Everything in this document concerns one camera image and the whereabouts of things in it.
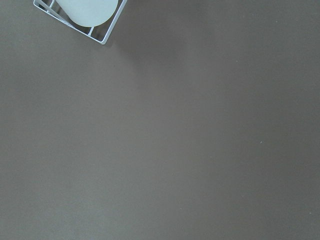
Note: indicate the white plastic cup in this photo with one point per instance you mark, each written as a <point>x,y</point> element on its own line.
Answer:
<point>89,13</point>

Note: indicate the white wire cup rack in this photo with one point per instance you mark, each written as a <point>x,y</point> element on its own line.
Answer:
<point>98,33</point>

